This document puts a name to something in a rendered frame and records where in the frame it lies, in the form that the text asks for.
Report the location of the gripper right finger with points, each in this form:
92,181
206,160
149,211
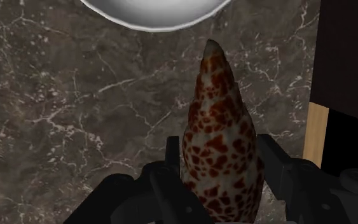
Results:
305,186

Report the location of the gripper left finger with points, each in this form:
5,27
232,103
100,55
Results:
163,192

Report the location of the red spotted cone seashell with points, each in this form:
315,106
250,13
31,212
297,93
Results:
220,149

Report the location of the dark wooden cabinet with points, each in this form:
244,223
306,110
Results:
346,77

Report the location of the white bowl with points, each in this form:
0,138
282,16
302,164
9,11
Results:
155,14

